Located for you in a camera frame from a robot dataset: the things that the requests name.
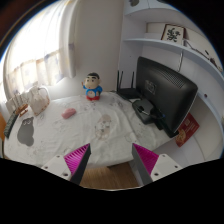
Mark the white patterned tablecloth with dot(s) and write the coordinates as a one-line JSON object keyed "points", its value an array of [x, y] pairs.
{"points": [[109, 125]]}

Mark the white wall shelf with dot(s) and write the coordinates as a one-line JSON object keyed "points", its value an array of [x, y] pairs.
{"points": [[142, 29]]}

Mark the black remote control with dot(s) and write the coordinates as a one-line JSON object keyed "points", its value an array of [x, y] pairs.
{"points": [[10, 124]]}

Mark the black computer monitor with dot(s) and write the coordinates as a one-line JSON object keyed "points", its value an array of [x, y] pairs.
{"points": [[170, 93]]}

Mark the grey cat mouse pad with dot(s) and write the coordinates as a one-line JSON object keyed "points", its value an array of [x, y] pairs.
{"points": [[26, 131]]}

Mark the white sheer curtain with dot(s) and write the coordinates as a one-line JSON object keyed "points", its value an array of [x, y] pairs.
{"points": [[43, 51]]}

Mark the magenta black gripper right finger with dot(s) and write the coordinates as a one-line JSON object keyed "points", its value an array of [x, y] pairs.
{"points": [[152, 166]]}

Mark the black wifi router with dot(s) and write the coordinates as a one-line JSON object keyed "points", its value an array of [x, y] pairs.
{"points": [[129, 93]]}

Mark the framed calligraphy picture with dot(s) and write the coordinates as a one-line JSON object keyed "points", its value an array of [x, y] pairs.
{"points": [[173, 33]]}

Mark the cartoon boy figurine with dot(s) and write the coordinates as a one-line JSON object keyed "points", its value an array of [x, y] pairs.
{"points": [[92, 87]]}

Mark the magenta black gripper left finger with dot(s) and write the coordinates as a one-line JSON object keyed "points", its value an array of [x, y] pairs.
{"points": [[70, 167]]}

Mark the pink computer mouse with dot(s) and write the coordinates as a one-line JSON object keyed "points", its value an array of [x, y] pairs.
{"points": [[68, 113]]}

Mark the red booklet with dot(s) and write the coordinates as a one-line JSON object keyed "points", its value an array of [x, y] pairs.
{"points": [[186, 130]]}

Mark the black monitor stand base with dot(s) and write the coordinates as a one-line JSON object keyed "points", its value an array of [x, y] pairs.
{"points": [[143, 109]]}

